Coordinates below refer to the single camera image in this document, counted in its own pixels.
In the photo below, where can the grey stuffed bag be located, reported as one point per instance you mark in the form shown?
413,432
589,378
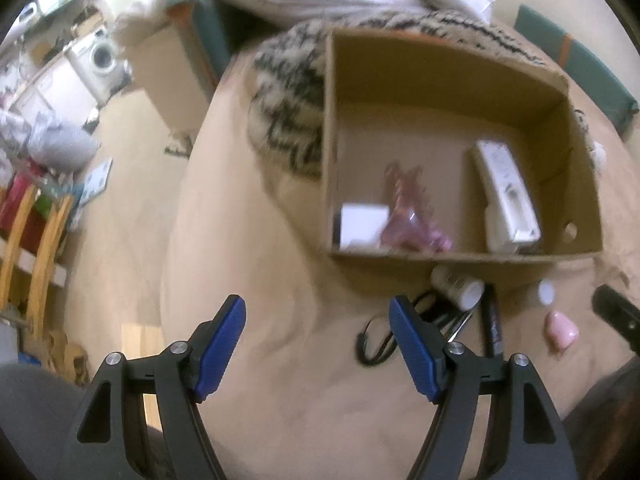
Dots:
60,145

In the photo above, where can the white washing machine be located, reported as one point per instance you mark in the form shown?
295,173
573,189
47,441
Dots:
99,64

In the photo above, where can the white power adapter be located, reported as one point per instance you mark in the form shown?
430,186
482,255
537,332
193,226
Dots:
361,225

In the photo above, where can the black marker pen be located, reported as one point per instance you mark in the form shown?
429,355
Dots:
491,325

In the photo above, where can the pink nail polish bottle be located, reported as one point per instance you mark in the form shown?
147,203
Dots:
439,241

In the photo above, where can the beige cabinet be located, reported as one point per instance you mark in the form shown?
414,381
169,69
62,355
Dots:
171,67

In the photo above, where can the teal cushion with orange stripe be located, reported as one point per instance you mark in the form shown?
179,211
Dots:
582,65

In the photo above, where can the black and cream patterned blanket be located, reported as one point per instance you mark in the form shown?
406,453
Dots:
285,121

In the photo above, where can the pink hair claw clip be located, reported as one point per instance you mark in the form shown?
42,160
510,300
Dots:
411,214

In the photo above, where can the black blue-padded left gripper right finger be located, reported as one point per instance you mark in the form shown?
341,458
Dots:
525,436

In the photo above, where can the white remote control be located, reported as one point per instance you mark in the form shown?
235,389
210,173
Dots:
511,223

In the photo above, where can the bathroom scale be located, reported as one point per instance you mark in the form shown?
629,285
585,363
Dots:
96,182

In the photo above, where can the pink plastic case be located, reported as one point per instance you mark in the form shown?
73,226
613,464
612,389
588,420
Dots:
560,333

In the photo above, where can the white jar with label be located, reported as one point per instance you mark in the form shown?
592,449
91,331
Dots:
462,290

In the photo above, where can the wooden chair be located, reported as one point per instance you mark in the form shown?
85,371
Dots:
42,263

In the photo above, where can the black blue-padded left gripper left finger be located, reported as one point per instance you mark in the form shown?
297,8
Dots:
109,436

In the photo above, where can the small white-capped bottle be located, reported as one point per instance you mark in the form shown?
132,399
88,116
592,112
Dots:
540,293

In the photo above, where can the open cardboard box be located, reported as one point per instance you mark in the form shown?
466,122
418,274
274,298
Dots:
425,104

